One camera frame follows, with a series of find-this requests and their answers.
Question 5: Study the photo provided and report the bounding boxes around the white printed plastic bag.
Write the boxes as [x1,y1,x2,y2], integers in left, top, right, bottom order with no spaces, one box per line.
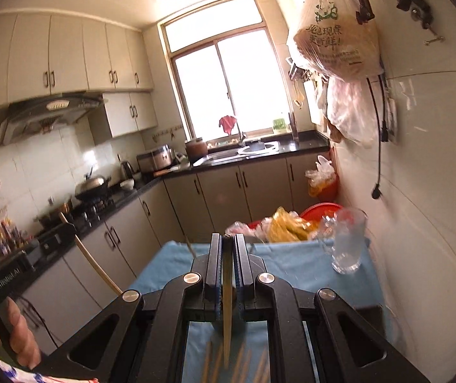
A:
[287,0,384,80]

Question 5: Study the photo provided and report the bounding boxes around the brown clay pot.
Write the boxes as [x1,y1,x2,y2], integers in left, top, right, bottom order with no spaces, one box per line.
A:
[185,138,208,163]

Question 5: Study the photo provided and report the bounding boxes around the cream upper wall cabinets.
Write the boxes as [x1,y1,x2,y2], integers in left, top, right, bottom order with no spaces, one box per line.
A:
[0,12,154,116]

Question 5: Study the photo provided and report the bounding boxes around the silver rice cooker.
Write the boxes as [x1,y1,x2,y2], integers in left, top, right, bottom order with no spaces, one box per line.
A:
[137,144,174,173]

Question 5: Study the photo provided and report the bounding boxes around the blue table cloth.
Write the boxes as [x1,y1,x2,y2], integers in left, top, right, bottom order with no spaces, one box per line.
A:
[126,237,392,383]

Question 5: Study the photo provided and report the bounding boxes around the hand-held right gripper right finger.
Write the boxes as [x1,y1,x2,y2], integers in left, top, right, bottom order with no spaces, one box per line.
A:
[233,232,430,383]

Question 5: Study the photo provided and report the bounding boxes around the floral printed clothing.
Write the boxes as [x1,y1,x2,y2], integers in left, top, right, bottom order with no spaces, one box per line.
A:
[0,347,101,383]

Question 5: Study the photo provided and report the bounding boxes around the black wall rack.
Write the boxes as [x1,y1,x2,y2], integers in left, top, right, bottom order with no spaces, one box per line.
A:
[288,58,312,82]

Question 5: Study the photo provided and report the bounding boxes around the wok with steel lid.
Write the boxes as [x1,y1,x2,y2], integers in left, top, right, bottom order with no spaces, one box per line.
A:
[74,165,113,200]

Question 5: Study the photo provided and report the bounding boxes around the tall clear drinking glass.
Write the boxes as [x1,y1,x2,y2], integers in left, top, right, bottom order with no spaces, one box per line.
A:
[331,208,369,275]

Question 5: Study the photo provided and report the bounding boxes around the red bucket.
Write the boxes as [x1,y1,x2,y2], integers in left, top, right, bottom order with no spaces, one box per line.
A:
[308,171,339,202]

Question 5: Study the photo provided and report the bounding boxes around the person's left hand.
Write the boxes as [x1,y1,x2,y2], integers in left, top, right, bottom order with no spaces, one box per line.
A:
[0,299,43,370]

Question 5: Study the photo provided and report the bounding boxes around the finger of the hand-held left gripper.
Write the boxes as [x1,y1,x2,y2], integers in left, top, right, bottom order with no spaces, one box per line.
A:
[24,223,78,266]

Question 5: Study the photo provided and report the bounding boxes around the pink translucent plastic bag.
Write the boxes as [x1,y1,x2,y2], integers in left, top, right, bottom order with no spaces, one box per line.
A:
[325,74,380,146]

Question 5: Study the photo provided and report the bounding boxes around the steel faucet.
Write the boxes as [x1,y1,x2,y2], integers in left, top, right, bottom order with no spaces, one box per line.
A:
[234,122,248,148]

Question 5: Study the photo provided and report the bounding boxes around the white wall socket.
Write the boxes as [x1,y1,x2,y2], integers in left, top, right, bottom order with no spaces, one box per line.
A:
[385,80,400,144]

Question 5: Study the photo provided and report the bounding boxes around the wooden chopstick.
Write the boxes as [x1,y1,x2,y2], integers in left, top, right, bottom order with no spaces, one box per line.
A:
[222,243,233,369]

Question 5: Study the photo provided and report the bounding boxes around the clear glass mug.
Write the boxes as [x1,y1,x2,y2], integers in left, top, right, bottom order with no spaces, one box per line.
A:
[319,215,344,257]

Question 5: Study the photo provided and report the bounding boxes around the white round tray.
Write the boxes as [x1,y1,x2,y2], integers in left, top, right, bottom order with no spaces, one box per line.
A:
[238,139,280,155]

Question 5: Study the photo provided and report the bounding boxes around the white hanging cutting board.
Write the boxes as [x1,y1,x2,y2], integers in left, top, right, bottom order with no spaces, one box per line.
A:
[303,80,320,124]

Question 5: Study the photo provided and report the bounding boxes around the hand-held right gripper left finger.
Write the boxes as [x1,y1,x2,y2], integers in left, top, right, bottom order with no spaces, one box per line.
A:
[32,232,225,383]

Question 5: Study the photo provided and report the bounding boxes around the black gas stove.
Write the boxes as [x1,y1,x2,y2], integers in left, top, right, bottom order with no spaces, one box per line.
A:
[72,195,117,224]

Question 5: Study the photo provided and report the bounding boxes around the steel pot with lid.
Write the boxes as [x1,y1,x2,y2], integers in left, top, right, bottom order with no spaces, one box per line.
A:
[32,197,73,229]

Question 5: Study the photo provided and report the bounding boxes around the row of condiment bottles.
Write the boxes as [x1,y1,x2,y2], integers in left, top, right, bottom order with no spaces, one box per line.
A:
[0,217,33,260]

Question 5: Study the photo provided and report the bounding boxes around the bundle of wooden chopsticks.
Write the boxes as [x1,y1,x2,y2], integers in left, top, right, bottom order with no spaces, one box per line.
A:
[200,341,270,383]

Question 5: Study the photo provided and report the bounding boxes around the small cream wall cabinet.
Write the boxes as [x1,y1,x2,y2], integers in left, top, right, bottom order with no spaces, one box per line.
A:
[88,92,159,146]

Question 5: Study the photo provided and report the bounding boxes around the clear plastic bucket liner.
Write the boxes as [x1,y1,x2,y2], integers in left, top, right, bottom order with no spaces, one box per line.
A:
[305,155,338,186]

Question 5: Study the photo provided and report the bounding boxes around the grey range hood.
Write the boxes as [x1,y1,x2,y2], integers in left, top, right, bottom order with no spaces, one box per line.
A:
[0,93,109,148]

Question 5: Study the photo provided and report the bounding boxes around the long wooden stick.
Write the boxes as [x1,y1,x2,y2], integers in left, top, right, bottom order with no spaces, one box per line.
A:
[59,212,124,295]

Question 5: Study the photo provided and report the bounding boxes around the short black cable with adapter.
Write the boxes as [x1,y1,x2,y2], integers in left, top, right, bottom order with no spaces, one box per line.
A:
[380,83,389,142]

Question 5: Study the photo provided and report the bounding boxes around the steel kitchen sink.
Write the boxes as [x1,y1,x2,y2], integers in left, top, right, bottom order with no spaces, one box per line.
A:
[194,149,248,166]

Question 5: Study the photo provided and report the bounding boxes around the clear crumpled plastic bag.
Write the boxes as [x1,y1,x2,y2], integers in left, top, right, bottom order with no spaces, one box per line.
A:
[226,221,260,240]

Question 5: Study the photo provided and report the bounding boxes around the kitchen window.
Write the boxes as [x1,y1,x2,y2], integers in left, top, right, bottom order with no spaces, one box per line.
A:
[160,0,296,138]

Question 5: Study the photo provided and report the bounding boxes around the red plastic basin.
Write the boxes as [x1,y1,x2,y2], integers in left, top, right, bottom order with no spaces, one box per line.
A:
[248,203,344,244]

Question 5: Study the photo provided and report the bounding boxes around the yellow plastic bag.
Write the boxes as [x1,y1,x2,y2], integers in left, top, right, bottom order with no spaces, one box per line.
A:
[268,207,312,242]

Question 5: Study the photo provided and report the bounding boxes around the black cable with plug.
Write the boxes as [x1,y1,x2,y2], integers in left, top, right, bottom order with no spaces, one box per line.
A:
[365,78,384,200]

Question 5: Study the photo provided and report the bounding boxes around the grey base kitchen cabinets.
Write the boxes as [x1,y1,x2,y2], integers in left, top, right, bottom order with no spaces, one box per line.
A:
[20,154,332,352]

